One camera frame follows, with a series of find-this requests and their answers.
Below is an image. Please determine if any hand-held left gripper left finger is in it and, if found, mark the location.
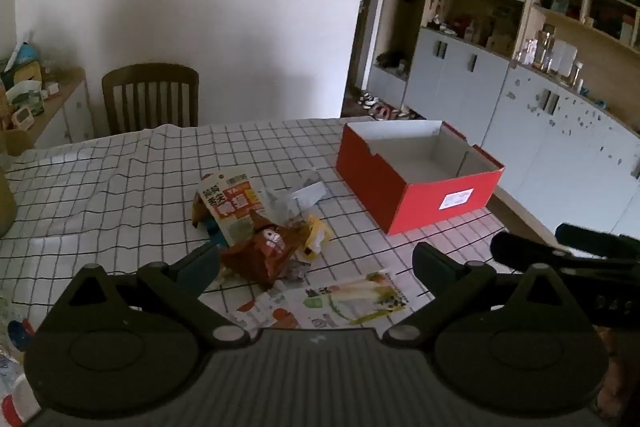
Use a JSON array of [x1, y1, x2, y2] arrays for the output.
[[64, 243, 253, 349]]

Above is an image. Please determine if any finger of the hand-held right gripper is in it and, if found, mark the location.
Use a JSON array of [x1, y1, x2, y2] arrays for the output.
[[490, 231, 577, 266], [555, 222, 640, 259]]

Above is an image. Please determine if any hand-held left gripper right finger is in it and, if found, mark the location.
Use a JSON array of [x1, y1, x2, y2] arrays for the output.
[[382, 241, 584, 346]]

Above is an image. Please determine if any red biscuit packet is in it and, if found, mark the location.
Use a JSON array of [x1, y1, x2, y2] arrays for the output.
[[222, 212, 303, 290]]

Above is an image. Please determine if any red cardboard box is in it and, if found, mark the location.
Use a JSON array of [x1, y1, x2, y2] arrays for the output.
[[335, 120, 506, 236]]

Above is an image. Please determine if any white orange snack packet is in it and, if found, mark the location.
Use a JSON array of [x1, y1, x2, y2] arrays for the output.
[[196, 167, 266, 248]]

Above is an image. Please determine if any white green snack packet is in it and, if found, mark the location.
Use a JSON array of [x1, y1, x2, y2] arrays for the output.
[[225, 271, 410, 332]]

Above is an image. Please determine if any yellow snack packet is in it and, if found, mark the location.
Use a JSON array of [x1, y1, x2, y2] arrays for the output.
[[299, 216, 335, 260]]

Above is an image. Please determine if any white checked tablecloth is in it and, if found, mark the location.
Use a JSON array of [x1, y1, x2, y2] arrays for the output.
[[0, 119, 507, 358]]

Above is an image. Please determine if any silver white snack packet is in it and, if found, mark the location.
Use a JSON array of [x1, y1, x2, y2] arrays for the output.
[[264, 179, 327, 228]]

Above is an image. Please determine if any pile of shoes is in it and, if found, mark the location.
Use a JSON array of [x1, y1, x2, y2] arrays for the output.
[[356, 91, 418, 122]]

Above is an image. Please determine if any row of glass bottles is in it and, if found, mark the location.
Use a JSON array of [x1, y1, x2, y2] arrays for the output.
[[519, 24, 586, 88]]

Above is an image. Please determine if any dark wooden chair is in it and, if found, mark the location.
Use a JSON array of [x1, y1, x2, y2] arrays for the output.
[[101, 63, 200, 138]]

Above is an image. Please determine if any white wooden sideboard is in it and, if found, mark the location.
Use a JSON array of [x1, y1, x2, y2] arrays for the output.
[[0, 67, 96, 155]]

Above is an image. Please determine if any white bottle with red cap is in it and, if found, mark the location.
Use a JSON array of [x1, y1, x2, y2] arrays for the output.
[[0, 374, 42, 427]]

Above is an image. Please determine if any white kitchen timer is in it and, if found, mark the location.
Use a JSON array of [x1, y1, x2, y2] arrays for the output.
[[9, 107, 35, 131]]

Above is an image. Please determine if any white wall cabinet unit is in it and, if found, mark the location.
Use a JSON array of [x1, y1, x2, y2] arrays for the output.
[[350, 0, 640, 258]]

